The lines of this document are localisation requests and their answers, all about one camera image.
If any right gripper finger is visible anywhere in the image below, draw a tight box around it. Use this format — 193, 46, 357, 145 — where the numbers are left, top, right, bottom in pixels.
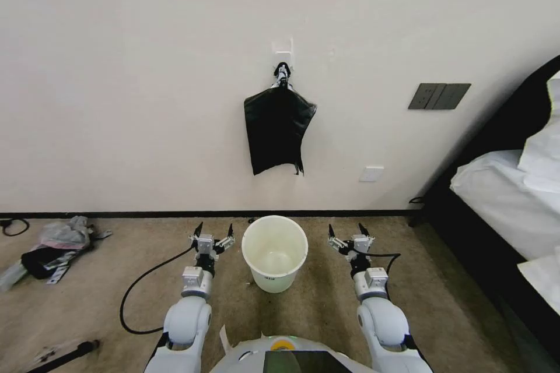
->
327, 224, 352, 257
359, 222, 377, 248

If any white plastic trash bin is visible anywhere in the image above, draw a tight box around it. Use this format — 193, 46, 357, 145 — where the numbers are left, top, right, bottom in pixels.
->
241, 214, 309, 293

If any black plastic trash bag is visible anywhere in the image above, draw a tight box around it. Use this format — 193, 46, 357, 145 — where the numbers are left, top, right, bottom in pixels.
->
243, 84, 318, 178

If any crumpled grey plastic bag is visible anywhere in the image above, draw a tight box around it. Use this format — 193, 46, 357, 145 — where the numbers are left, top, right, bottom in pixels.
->
38, 215, 92, 248

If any black and white bag clip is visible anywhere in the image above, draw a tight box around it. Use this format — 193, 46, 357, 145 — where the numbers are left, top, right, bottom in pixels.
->
272, 62, 293, 90

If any black baseboard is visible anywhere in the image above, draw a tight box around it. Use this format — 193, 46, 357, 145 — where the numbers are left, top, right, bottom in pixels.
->
0, 209, 424, 220

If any white paper strip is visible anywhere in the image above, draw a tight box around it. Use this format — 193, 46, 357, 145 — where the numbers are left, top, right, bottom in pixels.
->
218, 323, 232, 353

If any white robot front shell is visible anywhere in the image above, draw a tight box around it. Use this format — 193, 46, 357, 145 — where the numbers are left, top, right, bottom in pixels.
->
209, 335, 365, 373

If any white bed duvet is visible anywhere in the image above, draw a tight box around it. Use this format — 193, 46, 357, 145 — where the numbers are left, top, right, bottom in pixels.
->
449, 149, 560, 261

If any black cloth bundle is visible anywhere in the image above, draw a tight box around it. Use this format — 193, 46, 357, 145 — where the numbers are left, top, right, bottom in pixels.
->
20, 245, 90, 280

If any black rod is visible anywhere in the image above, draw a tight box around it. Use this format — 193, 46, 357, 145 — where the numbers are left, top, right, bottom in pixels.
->
34, 339, 102, 366

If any white folded bedsheet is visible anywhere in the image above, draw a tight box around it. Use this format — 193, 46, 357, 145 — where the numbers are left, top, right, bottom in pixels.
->
516, 249, 560, 305

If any grey flat board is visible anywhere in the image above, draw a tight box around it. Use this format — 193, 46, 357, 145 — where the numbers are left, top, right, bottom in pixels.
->
0, 259, 28, 294

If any white pillow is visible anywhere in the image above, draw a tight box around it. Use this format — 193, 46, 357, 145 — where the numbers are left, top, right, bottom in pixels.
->
517, 77, 560, 193

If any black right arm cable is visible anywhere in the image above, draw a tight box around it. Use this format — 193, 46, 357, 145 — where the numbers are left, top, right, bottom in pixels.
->
366, 251, 403, 290

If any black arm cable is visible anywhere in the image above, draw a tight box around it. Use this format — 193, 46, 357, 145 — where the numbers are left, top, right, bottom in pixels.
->
120, 246, 197, 335
366, 251, 403, 290

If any white wall socket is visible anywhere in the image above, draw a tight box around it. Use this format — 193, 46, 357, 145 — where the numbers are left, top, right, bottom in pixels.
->
358, 166, 385, 183

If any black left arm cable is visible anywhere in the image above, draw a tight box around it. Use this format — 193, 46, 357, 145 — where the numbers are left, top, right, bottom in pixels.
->
120, 246, 197, 335

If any black bed frame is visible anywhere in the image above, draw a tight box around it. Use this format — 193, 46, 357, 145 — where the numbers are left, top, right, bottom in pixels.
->
408, 54, 560, 373

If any silver metal bracket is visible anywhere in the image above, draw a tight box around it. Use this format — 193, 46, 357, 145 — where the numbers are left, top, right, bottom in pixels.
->
45, 257, 78, 287

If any dark grey switch panel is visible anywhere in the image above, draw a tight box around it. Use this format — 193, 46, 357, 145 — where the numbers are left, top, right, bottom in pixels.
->
407, 82, 473, 111

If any black looped floor cable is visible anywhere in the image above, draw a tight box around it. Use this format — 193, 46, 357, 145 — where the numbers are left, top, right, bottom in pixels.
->
0, 217, 31, 237

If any white wall hook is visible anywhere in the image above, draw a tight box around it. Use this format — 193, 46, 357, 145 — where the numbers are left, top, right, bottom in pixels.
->
271, 40, 293, 69

